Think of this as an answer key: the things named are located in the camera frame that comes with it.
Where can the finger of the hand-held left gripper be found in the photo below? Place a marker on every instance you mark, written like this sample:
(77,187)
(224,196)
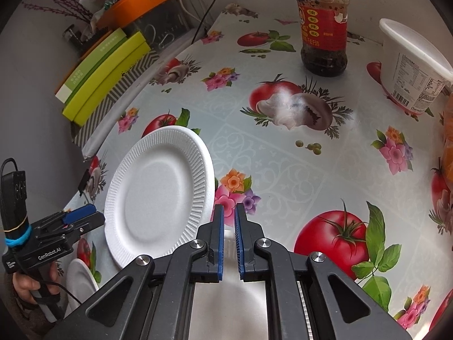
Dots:
(90,224)
(80,213)

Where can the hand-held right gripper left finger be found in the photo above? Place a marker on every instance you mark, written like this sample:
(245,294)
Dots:
(219,244)

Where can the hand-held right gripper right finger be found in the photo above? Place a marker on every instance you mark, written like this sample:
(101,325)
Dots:
(239,244)

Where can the white foam plate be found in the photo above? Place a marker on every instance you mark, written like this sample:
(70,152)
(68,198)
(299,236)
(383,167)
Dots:
(159,191)
(79,279)

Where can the person's left hand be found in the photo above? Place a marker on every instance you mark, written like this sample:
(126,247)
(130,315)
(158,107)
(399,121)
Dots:
(25,285)

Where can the printed vinyl tablecloth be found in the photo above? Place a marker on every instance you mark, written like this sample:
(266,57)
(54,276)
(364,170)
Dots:
(283,170)

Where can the grey striped box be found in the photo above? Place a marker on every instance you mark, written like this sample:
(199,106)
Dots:
(116,92)

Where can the lime green box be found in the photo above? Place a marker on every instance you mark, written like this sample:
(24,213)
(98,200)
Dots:
(109,78)

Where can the green and white box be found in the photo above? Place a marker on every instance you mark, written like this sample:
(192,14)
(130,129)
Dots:
(90,63)

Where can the small dark bottles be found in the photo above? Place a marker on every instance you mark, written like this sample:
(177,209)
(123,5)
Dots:
(74,37)

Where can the clear plastic box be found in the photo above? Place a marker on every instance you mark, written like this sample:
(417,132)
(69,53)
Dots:
(162,21)

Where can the dried purple branches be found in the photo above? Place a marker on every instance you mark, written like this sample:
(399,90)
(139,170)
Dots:
(60,5)

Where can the orange plastic tray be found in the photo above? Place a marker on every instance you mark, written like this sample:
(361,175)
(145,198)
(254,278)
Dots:
(141,1)

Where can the chili sauce glass jar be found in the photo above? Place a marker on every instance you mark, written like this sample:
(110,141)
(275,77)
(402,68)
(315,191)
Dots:
(324,32)

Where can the plastic bag of oranges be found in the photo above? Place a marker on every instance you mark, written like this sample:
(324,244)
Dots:
(448,127)

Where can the white paper tub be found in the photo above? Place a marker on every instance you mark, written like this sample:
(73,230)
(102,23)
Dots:
(407,67)

